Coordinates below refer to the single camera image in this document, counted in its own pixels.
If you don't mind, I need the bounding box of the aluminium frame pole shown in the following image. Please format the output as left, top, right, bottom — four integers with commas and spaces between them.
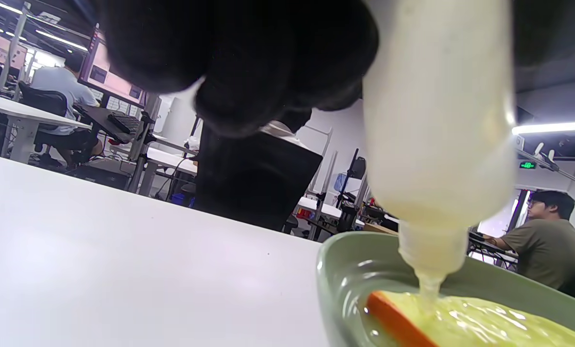
128, 94, 162, 193

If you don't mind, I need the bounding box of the ceiling strip light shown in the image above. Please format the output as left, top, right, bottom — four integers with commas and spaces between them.
511, 120, 575, 135

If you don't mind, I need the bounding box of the white office desk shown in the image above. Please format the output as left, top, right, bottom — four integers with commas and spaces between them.
145, 147, 199, 196
0, 91, 93, 164

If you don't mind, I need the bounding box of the translucent honey bottle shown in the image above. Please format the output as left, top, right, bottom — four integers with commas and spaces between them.
362, 0, 517, 314

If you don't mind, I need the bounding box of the black keyboard tray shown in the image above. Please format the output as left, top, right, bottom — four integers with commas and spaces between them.
75, 105, 143, 145

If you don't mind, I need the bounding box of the black keyboard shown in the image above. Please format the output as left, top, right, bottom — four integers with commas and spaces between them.
107, 112, 141, 134

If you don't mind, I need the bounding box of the yellow glazed toast slice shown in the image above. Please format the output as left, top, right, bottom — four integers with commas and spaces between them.
367, 289, 575, 347

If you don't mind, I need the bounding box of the person's left hand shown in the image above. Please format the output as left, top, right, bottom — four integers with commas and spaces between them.
97, 0, 575, 138

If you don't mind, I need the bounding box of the pale green plate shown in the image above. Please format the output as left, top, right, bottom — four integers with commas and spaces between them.
316, 231, 575, 347

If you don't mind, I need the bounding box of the monitor with pink screen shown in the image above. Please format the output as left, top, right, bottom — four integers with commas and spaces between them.
78, 27, 148, 109

